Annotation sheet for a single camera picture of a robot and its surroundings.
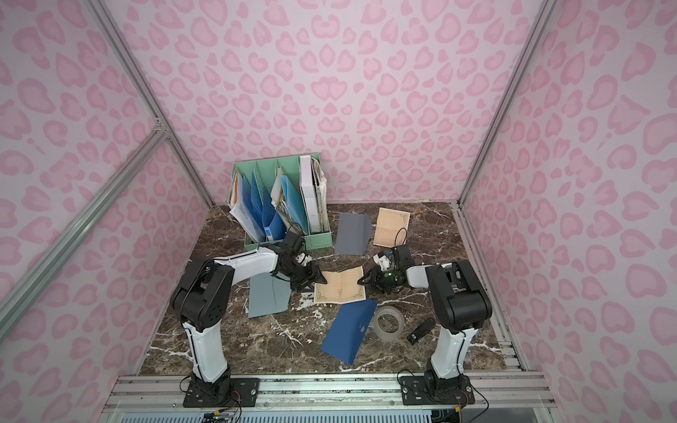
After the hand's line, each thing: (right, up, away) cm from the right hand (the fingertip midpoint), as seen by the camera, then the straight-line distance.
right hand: (360, 282), depth 93 cm
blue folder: (-24, +27, 0) cm, 36 cm away
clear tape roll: (+9, -15, -9) cm, 20 cm away
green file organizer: (-29, +29, -3) cm, 41 cm away
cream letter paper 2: (-7, -2, -1) cm, 7 cm away
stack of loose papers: (-14, +33, -3) cm, 36 cm away
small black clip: (+18, -13, -11) cm, 25 cm away
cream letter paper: (+14, +19, +18) cm, 30 cm away
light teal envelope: (-33, -5, 0) cm, 33 cm away
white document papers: (-40, +25, -4) cm, 48 cm away
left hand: (-13, 0, 0) cm, 13 cm away
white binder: (-18, +27, +5) cm, 32 cm away
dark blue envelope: (-4, -13, -9) cm, 17 cm away
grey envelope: (-2, +17, +16) cm, 23 cm away
